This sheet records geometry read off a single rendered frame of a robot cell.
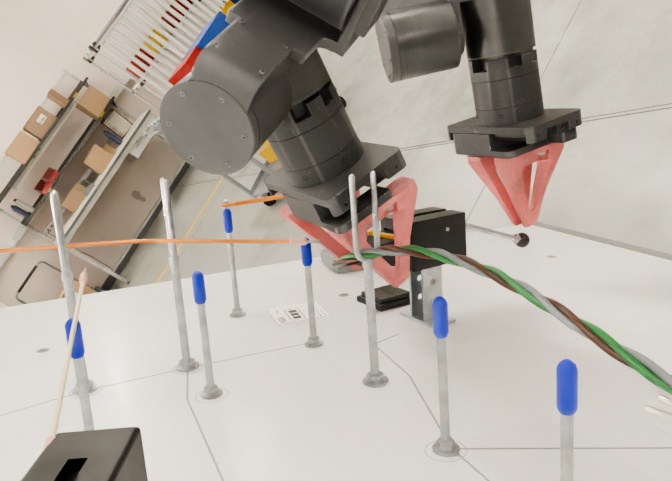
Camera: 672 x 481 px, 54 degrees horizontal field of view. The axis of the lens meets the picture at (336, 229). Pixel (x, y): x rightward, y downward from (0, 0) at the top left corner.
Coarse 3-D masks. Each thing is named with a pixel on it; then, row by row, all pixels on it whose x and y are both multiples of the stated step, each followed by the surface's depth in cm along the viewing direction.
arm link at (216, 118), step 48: (240, 0) 38; (288, 0) 40; (384, 0) 38; (240, 48) 35; (288, 48) 36; (336, 48) 39; (192, 96) 35; (240, 96) 34; (288, 96) 39; (192, 144) 37; (240, 144) 36
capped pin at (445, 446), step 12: (444, 300) 34; (432, 312) 34; (444, 312) 33; (444, 324) 34; (444, 336) 34; (444, 348) 34; (444, 360) 34; (444, 372) 34; (444, 384) 34; (444, 396) 35; (444, 408) 35; (444, 420) 35; (444, 432) 35; (444, 444) 35; (456, 444) 36; (444, 456) 35
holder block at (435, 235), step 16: (432, 208) 56; (384, 224) 54; (416, 224) 51; (432, 224) 52; (448, 224) 53; (464, 224) 54; (416, 240) 51; (432, 240) 52; (448, 240) 53; (464, 240) 54
